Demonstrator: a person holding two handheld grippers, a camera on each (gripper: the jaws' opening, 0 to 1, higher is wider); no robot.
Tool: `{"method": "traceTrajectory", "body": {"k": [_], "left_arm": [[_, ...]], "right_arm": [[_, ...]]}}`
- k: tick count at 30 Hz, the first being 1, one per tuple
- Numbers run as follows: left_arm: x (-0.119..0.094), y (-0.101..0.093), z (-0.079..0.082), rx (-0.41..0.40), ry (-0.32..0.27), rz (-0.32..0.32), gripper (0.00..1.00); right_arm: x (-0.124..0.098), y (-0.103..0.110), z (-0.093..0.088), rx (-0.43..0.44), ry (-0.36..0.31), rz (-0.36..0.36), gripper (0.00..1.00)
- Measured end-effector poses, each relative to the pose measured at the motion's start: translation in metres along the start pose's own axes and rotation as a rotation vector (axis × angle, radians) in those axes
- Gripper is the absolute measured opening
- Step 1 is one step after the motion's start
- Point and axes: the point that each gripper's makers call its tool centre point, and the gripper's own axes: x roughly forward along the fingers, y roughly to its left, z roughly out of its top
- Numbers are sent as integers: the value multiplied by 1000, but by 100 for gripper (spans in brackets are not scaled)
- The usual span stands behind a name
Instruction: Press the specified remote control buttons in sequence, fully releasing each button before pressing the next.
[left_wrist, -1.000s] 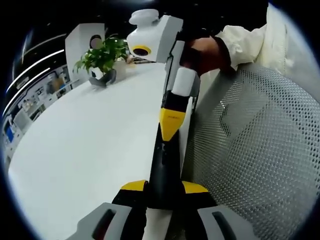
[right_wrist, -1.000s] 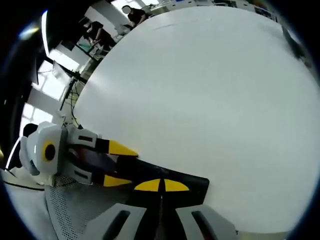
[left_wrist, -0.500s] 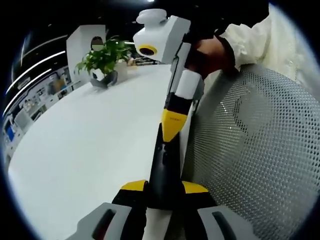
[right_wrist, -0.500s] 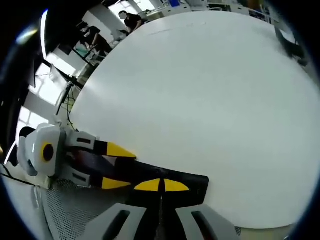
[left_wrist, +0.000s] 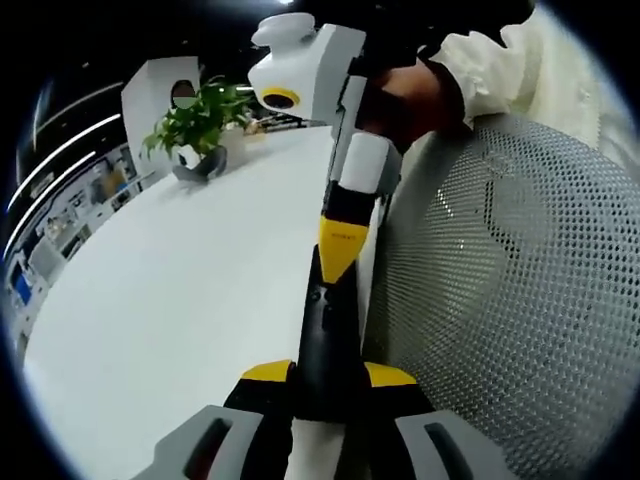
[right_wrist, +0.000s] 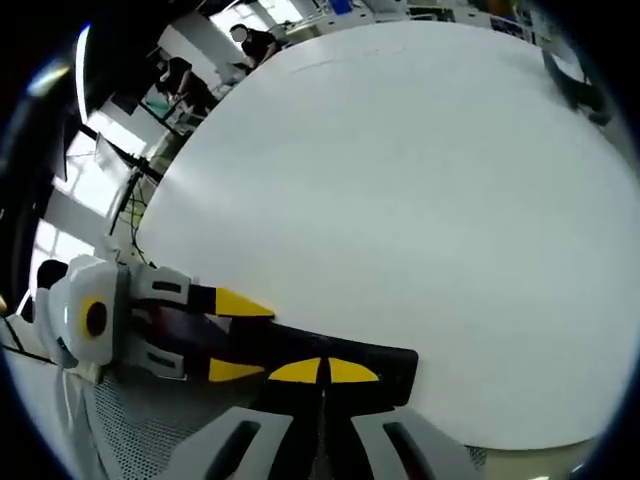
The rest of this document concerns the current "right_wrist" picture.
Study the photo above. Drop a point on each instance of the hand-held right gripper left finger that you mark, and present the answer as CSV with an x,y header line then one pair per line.
x,y
240,445

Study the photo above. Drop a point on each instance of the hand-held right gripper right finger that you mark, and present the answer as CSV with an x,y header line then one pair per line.
x,y
400,445

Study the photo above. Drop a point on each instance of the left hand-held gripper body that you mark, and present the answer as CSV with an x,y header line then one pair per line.
x,y
75,310

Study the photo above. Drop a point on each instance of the black remote control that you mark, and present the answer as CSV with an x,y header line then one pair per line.
x,y
392,365

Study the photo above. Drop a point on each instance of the grey mesh chair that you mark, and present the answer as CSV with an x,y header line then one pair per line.
x,y
130,425

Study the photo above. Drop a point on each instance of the black curved object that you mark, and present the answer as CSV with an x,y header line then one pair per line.
x,y
575,92

